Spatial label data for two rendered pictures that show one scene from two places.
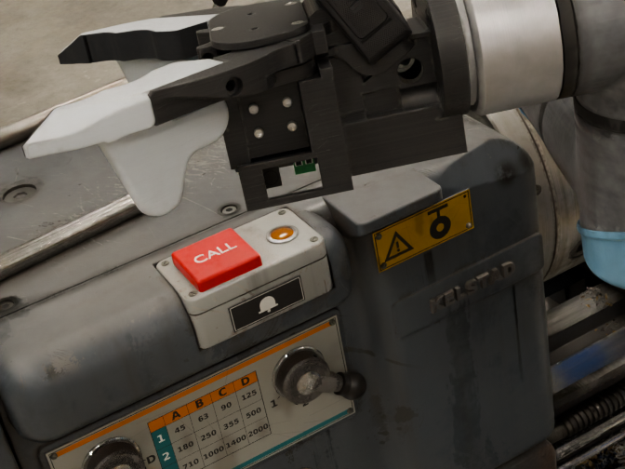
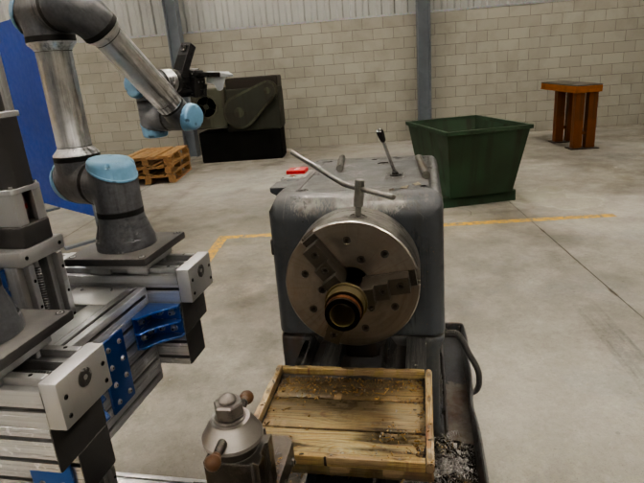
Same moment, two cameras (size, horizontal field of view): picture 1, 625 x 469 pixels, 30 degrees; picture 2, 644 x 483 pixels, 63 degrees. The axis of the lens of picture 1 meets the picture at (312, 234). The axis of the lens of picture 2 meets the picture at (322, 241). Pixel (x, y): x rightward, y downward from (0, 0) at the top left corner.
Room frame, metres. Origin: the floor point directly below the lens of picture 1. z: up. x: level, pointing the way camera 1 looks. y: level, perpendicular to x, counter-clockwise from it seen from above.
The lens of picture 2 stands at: (1.84, -1.25, 1.57)
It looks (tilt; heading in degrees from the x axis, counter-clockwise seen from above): 18 degrees down; 125
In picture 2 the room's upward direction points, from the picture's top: 5 degrees counter-clockwise
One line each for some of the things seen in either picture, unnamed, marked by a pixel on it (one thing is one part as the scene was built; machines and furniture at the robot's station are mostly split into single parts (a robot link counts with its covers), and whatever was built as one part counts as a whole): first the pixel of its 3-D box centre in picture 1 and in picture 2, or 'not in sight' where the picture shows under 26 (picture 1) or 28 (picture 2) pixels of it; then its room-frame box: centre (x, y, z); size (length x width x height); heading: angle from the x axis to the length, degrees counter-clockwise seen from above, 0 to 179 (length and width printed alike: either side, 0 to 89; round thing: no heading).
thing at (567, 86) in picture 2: not in sight; (567, 112); (0.21, 8.79, 0.50); 1.61 x 0.44 x 1.00; 120
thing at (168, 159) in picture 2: not in sight; (157, 164); (-5.44, 4.57, 0.22); 1.25 x 0.86 x 0.44; 123
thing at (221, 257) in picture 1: (217, 262); (297, 172); (0.84, 0.08, 1.26); 0.06 x 0.06 x 0.02; 23
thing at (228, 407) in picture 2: not in sight; (228, 405); (1.40, -0.85, 1.17); 0.04 x 0.04 x 0.03
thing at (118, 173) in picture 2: not in sight; (112, 182); (0.65, -0.44, 1.33); 0.13 x 0.12 x 0.14; 1
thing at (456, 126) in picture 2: not in sight; (463, 160); (-0.20, 4.68, 0.43); 1.34 x 0.94 x 0.85; 132
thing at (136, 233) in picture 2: not in sight; (124, 226); (0.66, -0.44, 1.21); 0.15 x 0.15 x 0.10
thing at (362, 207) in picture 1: (381, 203); (287, 189); (0.91, -0.07, 1.24); 0.09 x 0.08 x 0.03; 113
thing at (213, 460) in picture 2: not in sight; (217, 455); (1.42, -0.90, 1.13); 0.04 x 0.02 x 0.02; 113
